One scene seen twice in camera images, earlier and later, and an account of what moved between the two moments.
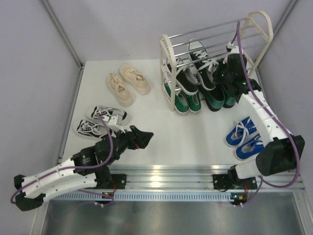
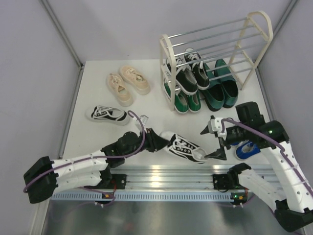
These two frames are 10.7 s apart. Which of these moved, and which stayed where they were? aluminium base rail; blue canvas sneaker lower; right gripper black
Moved: right gripper black
Stayed: aluminium base rail; blue canvas sneaker lower
